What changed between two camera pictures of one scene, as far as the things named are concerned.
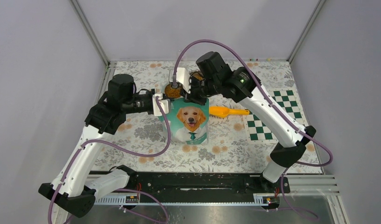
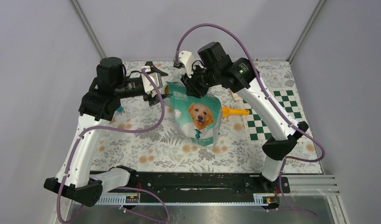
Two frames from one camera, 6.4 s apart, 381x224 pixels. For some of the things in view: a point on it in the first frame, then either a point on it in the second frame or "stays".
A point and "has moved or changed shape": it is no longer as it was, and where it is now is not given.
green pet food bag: (189, 122) has moved or changed shape
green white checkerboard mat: (259, 129) stays
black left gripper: (150, 92) to (152, 100)
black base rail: (205, 183) stays
